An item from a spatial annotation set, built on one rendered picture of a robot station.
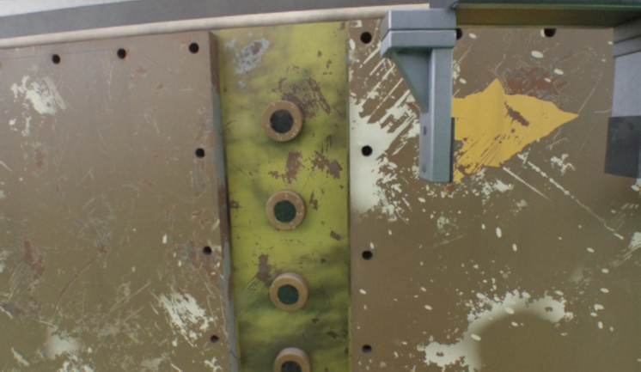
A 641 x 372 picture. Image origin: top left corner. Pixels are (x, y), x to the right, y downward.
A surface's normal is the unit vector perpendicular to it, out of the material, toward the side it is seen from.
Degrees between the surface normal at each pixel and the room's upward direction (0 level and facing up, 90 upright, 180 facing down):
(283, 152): 90
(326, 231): 90
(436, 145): 90
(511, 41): 90
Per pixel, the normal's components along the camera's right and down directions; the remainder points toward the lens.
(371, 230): -0.12, 0.13
